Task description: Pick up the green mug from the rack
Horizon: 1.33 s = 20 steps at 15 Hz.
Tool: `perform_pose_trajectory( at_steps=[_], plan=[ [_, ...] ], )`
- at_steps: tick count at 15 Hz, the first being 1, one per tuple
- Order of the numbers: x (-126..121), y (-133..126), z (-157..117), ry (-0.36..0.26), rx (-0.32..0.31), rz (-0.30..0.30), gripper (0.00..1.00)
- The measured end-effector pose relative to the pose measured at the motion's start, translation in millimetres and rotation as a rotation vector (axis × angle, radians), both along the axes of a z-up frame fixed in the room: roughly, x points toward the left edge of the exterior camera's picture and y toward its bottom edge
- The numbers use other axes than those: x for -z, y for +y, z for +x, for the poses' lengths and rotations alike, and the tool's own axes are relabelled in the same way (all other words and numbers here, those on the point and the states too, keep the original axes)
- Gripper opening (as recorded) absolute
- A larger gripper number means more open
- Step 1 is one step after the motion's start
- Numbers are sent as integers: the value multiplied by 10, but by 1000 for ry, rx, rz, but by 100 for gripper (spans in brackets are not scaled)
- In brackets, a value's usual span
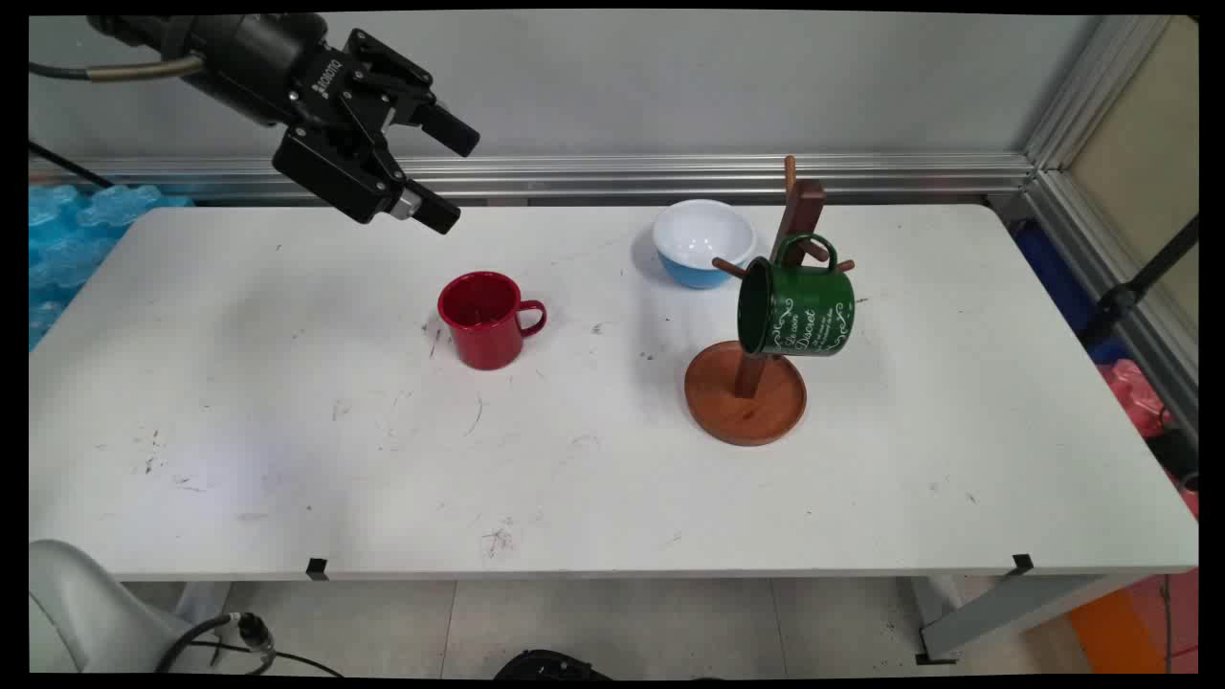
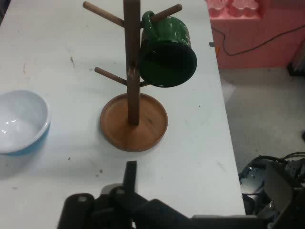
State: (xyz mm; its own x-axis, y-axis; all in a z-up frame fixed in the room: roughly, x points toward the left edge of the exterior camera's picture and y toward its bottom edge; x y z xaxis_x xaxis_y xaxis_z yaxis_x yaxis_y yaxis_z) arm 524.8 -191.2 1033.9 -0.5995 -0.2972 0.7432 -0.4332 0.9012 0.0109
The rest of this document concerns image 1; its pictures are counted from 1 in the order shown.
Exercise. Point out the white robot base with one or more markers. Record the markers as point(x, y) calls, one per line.
point(77, 612)

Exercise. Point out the red floor mat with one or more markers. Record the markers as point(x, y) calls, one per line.
point(1182, 622)

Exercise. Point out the orange floor mat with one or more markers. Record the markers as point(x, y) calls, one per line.
point(1115, 636)

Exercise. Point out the long aluminium frame rail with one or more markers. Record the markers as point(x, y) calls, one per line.
point(670, 177)

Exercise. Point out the grey table leg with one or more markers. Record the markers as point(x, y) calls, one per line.
point(1005, 608)
point(201, 601)

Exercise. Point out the light blue foam mat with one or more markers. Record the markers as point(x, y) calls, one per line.
point(67, 239)

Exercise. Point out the red enamel mug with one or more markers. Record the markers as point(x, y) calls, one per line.
point(483, 335)

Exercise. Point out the blue bowl white inside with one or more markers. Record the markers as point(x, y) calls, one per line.
point(703, 234)

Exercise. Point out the green enamel mug white print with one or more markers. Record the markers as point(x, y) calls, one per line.
point(804, 316)

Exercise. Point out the short aluminium frame rail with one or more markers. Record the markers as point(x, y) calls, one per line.
point(1120, 287)

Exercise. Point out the dark blue foam mat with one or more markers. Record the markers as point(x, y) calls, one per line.
point(1053, 277)

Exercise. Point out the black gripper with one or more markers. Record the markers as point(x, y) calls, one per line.
point(258, 67)

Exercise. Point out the black round object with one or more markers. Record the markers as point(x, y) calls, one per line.
point(550, 665)

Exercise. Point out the aluminium frame upright post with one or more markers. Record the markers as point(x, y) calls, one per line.
point(1067, 86)

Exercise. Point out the black tape marker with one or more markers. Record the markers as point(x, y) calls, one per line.
point(317, 568)
point(1023, 564)

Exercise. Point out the wooden mug tree stand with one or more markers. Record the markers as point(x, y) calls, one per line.
point(746, 402)

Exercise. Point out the black tripod pole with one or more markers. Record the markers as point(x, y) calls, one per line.
point(1120, 297)

